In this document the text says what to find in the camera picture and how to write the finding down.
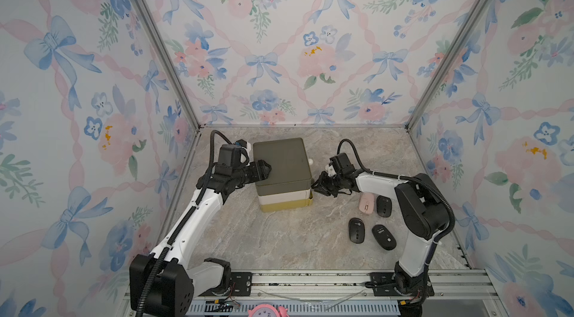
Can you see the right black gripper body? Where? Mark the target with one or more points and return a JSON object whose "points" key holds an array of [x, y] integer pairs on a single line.
{"points": [[333, 184]]}

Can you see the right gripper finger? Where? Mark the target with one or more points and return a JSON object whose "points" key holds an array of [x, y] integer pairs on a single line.
{"points": [[318, 177], [319, 189]]}

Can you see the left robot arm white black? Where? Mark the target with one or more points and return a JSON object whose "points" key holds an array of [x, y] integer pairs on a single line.
{"points": [[161, 283]]}

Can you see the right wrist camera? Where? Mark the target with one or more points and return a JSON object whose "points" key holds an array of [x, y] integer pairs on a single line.
{"points": [[333, 168]]}

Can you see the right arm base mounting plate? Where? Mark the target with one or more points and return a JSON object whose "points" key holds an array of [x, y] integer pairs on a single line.
{"points": [[389, 284]]}

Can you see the pink alarm clock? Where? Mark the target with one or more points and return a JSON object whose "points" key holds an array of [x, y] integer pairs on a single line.
{"points": [[268, 310]]}

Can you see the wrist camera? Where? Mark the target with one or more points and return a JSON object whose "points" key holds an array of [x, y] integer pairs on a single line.
{"points": [[333, 168], [244, 144]]}

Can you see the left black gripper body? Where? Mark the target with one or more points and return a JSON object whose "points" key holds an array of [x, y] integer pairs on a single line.
{"points": [[253, 173]]}

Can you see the black Lecoo mouse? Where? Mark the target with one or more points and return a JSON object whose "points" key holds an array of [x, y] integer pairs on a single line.
{"points": [[384, 206]]}

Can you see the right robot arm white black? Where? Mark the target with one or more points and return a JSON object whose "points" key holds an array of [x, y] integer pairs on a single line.
{"points": [[425, 212]]}

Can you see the aluminium corner post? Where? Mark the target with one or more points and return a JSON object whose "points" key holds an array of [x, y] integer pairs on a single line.
{"points": [[153, 33], [478, 8]]}

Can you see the three-drawer storage cabinet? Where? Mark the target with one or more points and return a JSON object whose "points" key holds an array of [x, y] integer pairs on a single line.
{"points": [[288, 185]]}

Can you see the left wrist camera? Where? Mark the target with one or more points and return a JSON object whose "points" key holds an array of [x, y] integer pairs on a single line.
{"points": [[244, 144]]}

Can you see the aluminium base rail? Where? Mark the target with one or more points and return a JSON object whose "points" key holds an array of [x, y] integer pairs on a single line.
{"points": [[315, 285]]}

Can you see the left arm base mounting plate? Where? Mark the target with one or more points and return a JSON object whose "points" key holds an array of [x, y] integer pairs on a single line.
{"points": [[238, 284]]}

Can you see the left aluminium corner post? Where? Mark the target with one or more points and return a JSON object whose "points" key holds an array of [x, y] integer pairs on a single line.
{"points": [[153, 33]]}

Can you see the right aluminium corner post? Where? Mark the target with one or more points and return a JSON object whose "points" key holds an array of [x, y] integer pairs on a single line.
{"points": [[478, 8]]}

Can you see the pink computer mouse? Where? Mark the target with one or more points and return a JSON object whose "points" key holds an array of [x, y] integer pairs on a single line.
{"points": [[367, 203]]}

